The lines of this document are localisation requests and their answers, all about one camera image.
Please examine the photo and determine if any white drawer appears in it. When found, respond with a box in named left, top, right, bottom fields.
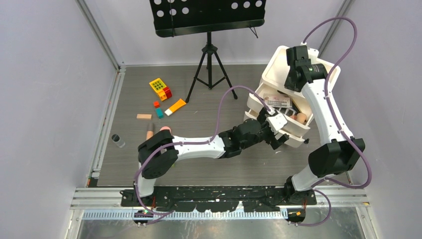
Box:
left=245, top=83, right=314, bottom=137
left=244, top=110, right=305, bottom=148

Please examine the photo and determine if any white drawer organizer box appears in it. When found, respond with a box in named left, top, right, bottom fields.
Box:
left=255, top=45, right=341, bottom=103

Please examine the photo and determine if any wooden knob figure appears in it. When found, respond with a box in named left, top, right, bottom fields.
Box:
left=290, top=113, right=307, bottom=124

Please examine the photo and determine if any clear false lashes pack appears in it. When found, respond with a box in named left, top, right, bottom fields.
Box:
left=263, top=93, right=293, bottom=108

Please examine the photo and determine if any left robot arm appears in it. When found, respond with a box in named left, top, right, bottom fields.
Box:
left=133, top=108, right=289, bottom=206

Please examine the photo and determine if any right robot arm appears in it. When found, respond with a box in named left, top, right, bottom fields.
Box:
left=284, top=45, right=365, bottom=205

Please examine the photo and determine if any orange white tube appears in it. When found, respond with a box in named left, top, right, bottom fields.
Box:
left=164, top=99, right=186, bottom=116

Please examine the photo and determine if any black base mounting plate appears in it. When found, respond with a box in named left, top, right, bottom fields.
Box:
left=140, top=186, right=317, bottom=213

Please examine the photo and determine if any teal block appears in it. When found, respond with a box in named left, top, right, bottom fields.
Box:
left=155, top=108, right=164, bottom=119

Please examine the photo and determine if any red orange toy block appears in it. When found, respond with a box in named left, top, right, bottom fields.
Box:
left=158, top=87, right=172, bottom=101

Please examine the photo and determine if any tan foundation bottle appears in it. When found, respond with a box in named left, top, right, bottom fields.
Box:
left=146, top=122, right=155, bottom=140

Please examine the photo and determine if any yellow green toy block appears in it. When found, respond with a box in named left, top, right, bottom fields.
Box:
left=149, top=78, right=167, bottom=93

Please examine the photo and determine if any beige rectangular block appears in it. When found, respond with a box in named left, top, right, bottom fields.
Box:
left=136, top=114, right=152, bottom=120

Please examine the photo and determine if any black music stand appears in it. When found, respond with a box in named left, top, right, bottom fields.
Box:
left=149, top=0, right=266, bottom=102

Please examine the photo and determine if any clear small cup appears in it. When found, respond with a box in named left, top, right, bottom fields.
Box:
left=111, top=134, right=125, bottom=148

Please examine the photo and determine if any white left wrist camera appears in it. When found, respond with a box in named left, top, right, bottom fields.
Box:
left=266, top=111, right=288, bottom=134

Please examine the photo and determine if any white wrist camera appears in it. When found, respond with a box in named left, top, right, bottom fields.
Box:
left=300, top=42, right=319, bottom=58
left=266, top=111, right=288, bottom=134

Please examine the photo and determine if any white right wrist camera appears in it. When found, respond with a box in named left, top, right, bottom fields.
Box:
left=300, top=42, right=319, bottom=58

